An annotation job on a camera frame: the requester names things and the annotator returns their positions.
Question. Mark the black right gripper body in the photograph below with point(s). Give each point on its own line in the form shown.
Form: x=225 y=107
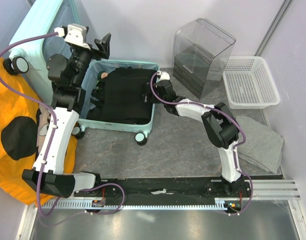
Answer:
x=154 y=99

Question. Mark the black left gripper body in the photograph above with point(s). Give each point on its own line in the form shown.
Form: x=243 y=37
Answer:
x=96 y=54

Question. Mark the light blue hard suitcase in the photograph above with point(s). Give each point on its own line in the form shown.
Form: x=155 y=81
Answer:
x=43 y=18

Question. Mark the clear smoky plastic container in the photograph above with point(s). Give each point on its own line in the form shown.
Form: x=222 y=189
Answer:
x=201 y=52

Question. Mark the white perforated plastic basket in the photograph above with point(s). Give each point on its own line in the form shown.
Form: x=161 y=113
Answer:
x=249 y=83

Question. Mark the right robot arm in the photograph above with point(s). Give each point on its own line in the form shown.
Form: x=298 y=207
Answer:
x=221 y=127

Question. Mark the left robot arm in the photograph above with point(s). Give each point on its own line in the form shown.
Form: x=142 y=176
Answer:
x=66 y=74

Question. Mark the orange cartoon mouse bag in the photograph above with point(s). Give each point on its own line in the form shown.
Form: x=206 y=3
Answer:
x=22 y=124

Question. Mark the grey folded cloth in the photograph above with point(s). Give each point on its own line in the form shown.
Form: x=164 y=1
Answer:
x=263 y=146

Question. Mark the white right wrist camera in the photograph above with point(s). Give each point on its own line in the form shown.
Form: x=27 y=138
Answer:
x=161 y=75

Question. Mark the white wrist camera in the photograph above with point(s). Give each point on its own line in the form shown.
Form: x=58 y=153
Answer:
x=161 y=75
x=74 y=34

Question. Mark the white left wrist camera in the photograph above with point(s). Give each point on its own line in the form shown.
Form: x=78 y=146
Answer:
x=74 y=34

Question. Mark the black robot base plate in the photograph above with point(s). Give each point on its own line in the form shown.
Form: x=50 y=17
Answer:
x=169 y=190

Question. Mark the aluminium frame post right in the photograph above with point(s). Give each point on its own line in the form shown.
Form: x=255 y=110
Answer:
x=284 y=7

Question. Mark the white slotted cable duct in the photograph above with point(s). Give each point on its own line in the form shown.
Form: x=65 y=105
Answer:
x=97 y=204

